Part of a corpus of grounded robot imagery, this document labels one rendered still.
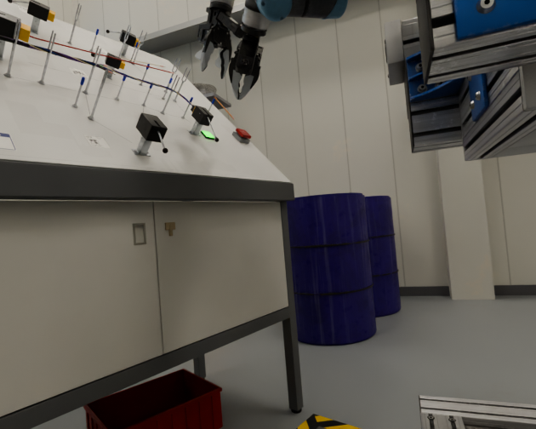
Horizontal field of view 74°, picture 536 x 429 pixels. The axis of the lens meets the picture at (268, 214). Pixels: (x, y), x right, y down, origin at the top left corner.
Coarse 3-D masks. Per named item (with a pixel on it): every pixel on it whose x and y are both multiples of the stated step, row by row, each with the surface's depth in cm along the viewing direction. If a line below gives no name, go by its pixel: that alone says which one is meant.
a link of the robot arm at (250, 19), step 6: (246, 12) 93; (252, 12) 92; (246, 18) 93; (252, 18) 92; (258, 18) 92; (264, 18) 93; (246, 24) 94; (252, 24) 93; (258, 24) 93; (264, 24) 94; (258, 30) 95; (264, 30) 96
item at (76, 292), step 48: (0, 240) 66; (48, 240) 72; (96, 240) 80; (144, 240) 89; (0, 288) 66; (48, 288) 72; (96, 288) 79; (144, 288) 88; (0, 336) 65; (48, 336) 71; (96, 336) 78; (144, 336) 87; (0, 384) 64; (48, 384) 70
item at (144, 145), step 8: (144, 120) 88; (152, 120) 88; (160, 120) 91; (136, 128) 90; (144, 128) 88; (152, 128) 86; (160, 128) 88; (144, 136) 88; (152, 136) 88; (160, 136) 87; (144, 144) 91; (136, 152) 92; (144, 152) 93
